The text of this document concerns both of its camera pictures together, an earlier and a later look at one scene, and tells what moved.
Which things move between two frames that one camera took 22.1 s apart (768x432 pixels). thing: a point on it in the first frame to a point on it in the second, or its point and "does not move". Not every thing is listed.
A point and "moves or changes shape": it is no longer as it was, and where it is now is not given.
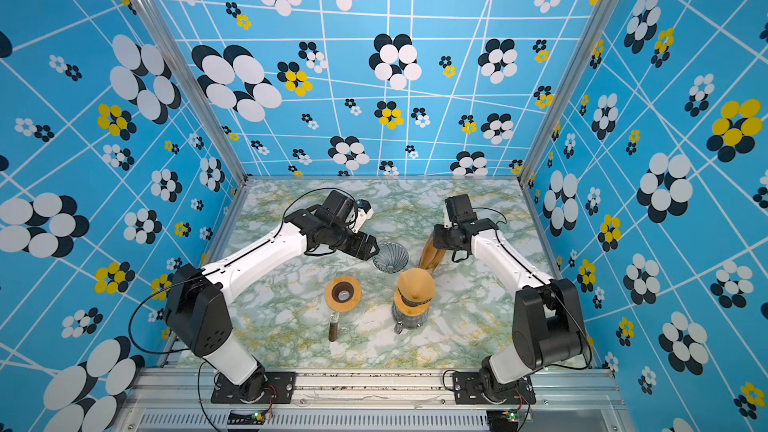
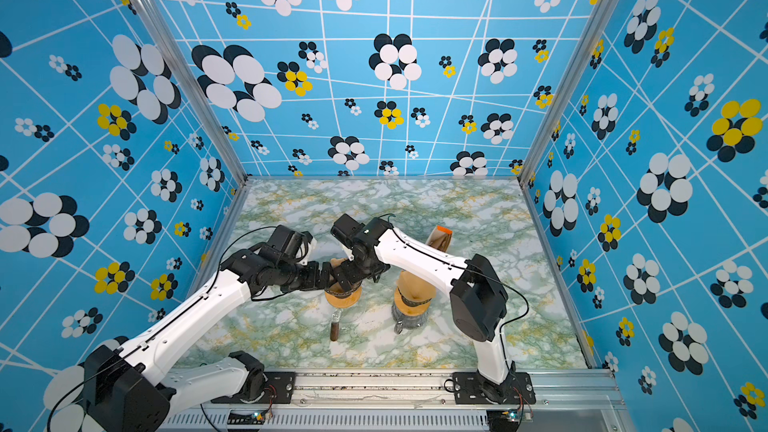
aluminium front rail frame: [378, 401] does not move
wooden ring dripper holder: [409, 310] does not move
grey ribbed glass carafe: [405, 321] does not move
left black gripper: [358, 251] to [315, 280]
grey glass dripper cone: [391, 257] moves or changes shape
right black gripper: [439, 237] to [352, 277]
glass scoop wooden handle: [333, 327] does not move
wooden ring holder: [343, 307] does not move
